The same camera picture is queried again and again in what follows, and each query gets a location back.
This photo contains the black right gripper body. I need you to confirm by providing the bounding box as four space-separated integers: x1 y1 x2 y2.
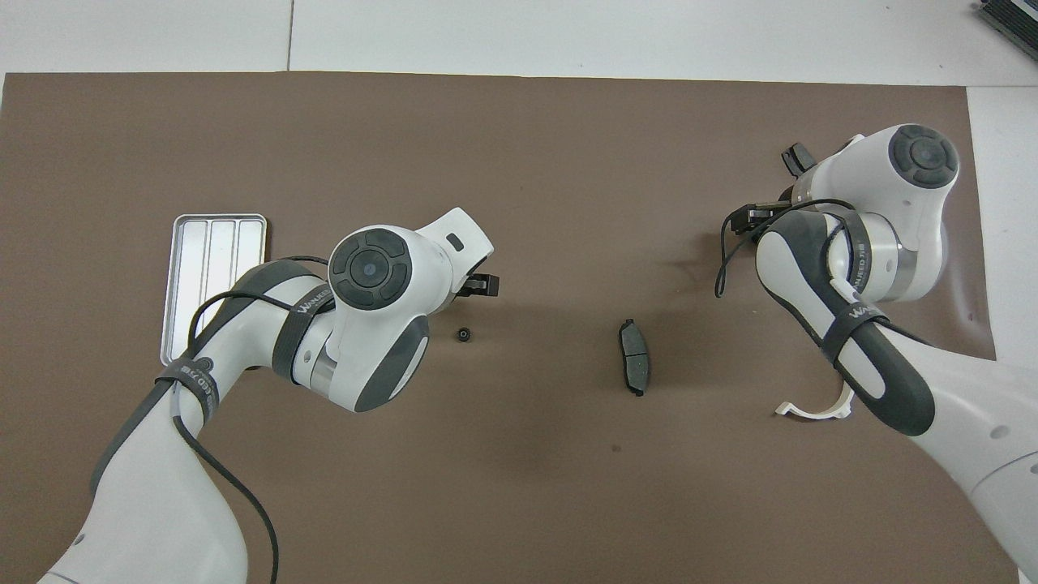
723 202 792 237

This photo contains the silver metal tray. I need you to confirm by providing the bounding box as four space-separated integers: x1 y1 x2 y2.
160 213 269 367

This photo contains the brown table mat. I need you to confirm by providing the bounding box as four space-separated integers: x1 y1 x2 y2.
0 71 1019 584

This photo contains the slim grey brake pad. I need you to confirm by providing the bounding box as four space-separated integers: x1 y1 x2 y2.
618 318 651 397

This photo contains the black ribbed box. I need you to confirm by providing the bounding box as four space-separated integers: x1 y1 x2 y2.
977 0 1038 62

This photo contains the white curved plastic bracket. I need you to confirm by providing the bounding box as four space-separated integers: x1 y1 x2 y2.
774 381 856 420

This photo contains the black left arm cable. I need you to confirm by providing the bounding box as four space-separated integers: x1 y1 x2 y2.
172 255 333 584

